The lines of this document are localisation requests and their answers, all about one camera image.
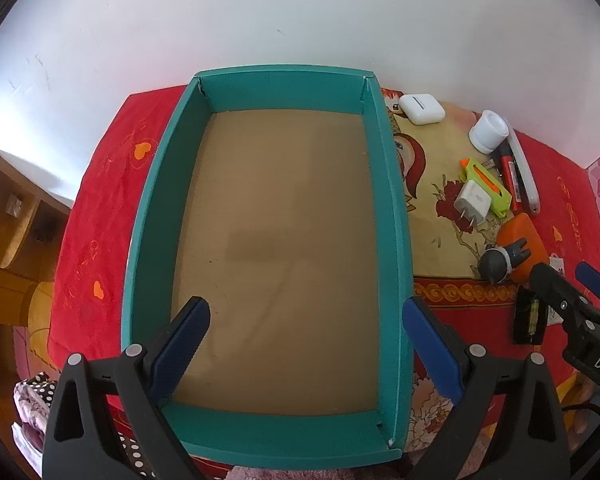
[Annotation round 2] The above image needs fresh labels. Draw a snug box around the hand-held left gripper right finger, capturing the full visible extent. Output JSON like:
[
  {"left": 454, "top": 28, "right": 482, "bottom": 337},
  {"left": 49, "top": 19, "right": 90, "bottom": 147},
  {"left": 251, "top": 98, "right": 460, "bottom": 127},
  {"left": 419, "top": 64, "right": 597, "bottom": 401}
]
[{"left": 402, "top": 296, "right": 571, "bottom": 480}]

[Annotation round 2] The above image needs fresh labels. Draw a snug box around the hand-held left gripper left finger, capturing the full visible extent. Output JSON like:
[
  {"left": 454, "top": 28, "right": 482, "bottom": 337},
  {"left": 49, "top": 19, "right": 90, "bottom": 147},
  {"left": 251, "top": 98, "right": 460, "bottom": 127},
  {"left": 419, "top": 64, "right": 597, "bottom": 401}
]
[{"left": 42, "top": 296, "right": 211, "bottom": 480}]

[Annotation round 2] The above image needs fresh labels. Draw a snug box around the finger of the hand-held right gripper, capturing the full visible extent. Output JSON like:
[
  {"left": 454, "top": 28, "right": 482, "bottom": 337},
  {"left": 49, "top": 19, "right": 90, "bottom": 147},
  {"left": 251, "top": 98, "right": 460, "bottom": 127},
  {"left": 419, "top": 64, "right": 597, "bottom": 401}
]
[
  {"left": 530, "top": 262, "right": 593, "bottom": 331},
  {"left": 576, "top": 261, "right": 600, "bottom": 311}
]

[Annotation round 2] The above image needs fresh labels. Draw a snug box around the grey black toy figure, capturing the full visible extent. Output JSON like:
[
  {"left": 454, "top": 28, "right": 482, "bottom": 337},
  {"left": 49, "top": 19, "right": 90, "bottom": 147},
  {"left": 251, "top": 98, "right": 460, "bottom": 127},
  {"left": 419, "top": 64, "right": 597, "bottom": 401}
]
[{"left": 480, "top": 240, "right": 531, "bottom": 283}]

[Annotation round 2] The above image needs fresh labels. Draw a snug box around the orange case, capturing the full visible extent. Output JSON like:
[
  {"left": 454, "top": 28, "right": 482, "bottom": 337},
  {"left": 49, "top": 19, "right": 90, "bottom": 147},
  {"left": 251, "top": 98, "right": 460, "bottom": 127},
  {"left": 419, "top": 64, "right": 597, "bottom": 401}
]
[{"left": 495, "top": 212, "right": 550, "bottom": 283}]

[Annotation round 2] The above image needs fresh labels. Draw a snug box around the green utility knife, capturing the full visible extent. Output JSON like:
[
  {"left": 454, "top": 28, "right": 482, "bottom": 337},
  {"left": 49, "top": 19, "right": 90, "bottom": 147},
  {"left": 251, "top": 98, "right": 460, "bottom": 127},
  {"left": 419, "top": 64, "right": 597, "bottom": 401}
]
[{"left": 459, "top": 157, "right": 513, "bottom": 218}]

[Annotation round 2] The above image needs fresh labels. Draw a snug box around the white charger plug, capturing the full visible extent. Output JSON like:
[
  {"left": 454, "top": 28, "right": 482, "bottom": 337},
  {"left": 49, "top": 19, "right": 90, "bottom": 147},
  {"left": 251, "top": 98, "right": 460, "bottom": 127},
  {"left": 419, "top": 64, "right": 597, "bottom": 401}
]
[{"left": 452, "top": 180, "right": 496, "bottom": 233}]

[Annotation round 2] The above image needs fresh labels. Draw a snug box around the long white case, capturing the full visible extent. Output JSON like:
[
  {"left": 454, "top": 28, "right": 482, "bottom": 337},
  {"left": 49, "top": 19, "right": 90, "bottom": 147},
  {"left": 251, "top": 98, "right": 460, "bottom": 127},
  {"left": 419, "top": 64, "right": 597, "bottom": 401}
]
[{"left": 505, "top": 127, "right": 541, "bottom": 216}]

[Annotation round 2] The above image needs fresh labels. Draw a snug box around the red tool with white label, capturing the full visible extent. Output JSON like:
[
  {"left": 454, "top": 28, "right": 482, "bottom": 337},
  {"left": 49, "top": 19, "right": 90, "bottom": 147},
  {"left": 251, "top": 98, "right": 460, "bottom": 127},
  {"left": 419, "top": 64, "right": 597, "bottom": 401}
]
[{"left": 500, "top": 152, "right": 523, "bottom": 212}]

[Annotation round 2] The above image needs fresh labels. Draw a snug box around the teal cardboard box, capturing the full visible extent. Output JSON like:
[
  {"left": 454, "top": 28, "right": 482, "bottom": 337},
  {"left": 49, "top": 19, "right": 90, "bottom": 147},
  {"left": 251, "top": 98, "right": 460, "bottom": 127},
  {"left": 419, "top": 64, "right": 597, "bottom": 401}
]
[{"left": 120, "top": 64, "right": 415, "bottom": 471}]

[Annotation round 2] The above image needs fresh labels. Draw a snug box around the white plastic cup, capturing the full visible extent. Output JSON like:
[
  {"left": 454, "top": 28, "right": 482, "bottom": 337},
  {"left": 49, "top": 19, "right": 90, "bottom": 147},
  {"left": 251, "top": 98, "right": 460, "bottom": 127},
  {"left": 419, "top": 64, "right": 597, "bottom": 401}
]
[{"left": 469, "top": 110, "right": 510, "bottom": 155}]

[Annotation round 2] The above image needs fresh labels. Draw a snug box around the white earbuds case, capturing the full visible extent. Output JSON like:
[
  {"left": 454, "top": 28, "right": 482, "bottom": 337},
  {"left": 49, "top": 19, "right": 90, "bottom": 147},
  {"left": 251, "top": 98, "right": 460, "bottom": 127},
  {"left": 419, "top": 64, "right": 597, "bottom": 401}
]
[{"left": 399, "top": 92, "right": 447, "bottom": 126}]

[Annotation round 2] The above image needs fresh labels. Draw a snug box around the person's right hand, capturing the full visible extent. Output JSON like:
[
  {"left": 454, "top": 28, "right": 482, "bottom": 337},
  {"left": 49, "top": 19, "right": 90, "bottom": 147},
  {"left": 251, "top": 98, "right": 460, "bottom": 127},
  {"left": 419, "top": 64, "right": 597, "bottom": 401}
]
[{"left": 570, "top": 379, "right": 600, "bottom": 453}]

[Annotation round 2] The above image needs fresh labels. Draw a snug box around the polka-dot cloth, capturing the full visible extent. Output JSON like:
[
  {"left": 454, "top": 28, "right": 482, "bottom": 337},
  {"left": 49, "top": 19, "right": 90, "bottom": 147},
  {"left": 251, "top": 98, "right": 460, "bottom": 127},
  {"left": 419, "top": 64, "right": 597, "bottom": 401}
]
[{"left": 12, "top": 372, "right": 146, "bottom": 480}]

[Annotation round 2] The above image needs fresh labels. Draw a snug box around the red printed blanket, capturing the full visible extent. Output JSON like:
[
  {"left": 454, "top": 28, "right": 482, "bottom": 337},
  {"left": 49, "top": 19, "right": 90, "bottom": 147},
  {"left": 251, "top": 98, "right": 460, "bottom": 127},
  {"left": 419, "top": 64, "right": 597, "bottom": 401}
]
[{"left": 47, "top": 85, "right": 600, "bottom": 466}]

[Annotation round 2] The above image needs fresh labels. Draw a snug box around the wooden shelf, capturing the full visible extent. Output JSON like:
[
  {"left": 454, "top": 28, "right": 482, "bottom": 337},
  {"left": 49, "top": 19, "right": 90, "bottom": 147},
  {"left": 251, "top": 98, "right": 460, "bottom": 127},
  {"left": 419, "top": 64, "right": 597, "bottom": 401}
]
[{"left": 0, "top": 147, "right": 76, "bottom": 376}]

